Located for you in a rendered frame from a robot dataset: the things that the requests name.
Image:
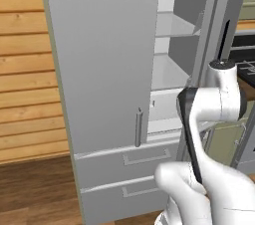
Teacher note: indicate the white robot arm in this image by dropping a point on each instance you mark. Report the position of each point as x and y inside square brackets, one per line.
[219, 103]

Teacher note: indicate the white fridge crisper drawer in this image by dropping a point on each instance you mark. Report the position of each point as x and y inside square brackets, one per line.
[164, 109]

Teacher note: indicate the grey fridge drawer front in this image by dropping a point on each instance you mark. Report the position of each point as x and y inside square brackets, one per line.
[99, 169]
[106, 205]

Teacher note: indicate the glass fridge shelf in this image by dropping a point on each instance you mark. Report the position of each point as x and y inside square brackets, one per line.
[172, 25]

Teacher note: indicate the olive cupboard door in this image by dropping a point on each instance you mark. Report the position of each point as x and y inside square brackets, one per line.
[224, 142]

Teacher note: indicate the black hob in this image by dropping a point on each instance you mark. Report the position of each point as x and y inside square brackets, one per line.
[247, 56]

